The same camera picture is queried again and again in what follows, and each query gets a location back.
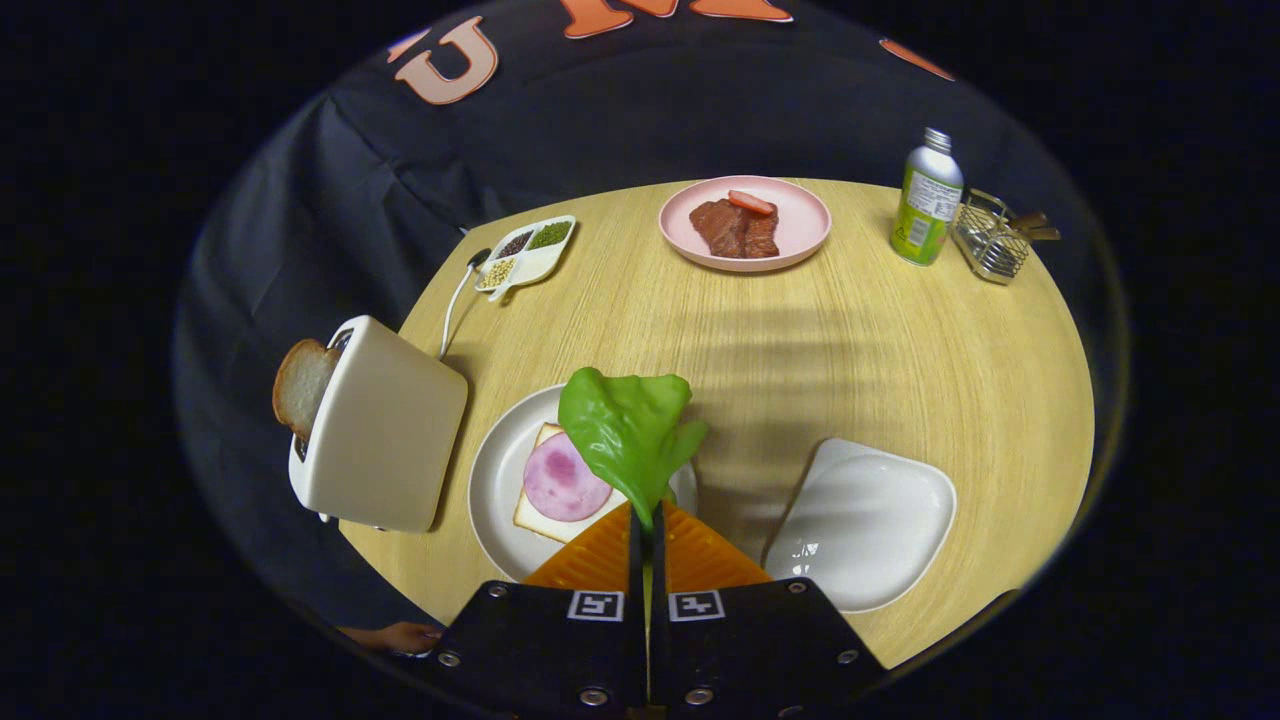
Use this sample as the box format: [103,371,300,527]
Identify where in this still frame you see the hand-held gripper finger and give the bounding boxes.
[650,500,891,720]
[425,500,649,720]

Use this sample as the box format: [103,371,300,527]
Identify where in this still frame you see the green lettuce leaf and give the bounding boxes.
[557,367,709,536]

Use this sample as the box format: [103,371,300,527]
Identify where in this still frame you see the toasted bread slice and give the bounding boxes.
[272,338,343,443]

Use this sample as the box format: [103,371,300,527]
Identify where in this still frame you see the white bread slice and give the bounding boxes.
[513,422,631,546]

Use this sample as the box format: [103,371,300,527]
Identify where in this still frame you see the pink ham slice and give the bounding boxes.
[523,432,614,523]

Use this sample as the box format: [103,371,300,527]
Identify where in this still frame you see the white round plate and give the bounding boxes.
[468,385,699,584]

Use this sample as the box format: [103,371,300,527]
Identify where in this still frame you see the white square plate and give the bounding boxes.
[762,437,958,614]

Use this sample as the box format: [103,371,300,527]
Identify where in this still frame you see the white toaster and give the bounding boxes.
[288,315,469,534]

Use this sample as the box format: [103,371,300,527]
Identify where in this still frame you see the white compartment tray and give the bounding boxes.
[474,215,578,303]

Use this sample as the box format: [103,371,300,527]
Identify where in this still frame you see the brown meat steak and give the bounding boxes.
[688,198,781,260]

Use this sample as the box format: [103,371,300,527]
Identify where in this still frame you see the pink round plate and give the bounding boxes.
[658,175,833,273]

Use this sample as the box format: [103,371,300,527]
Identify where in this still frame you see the green label metal bottle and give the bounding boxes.
[890,127,966,267]

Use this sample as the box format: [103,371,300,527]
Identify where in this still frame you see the white toaster cable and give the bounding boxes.
[438,262,481,361]

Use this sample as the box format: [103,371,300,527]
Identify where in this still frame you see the small wire basket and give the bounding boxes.
[950,188,1033,286]

